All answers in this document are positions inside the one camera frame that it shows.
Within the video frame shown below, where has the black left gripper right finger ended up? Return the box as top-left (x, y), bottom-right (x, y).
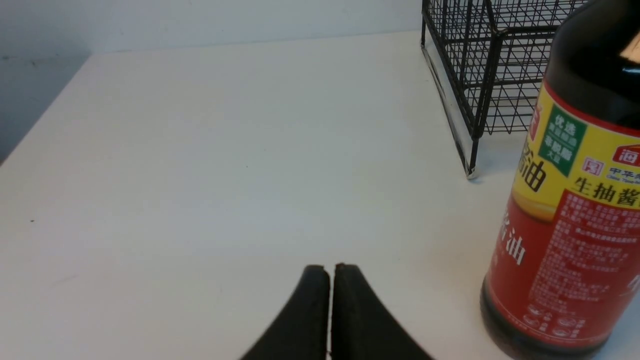
top-left (331, 263), bottom-right (432, 360)

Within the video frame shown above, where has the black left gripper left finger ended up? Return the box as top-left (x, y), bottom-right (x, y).
top-left (242, 264), bottom-right (330, 360)

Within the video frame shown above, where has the dark soy sauce bottle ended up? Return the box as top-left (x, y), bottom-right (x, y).
top-left (480, 0), bottom-right (640, 360)

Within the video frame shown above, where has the black wire mesh rack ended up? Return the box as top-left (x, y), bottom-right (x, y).
top-left (420, 0), bottom-right (584, 179)

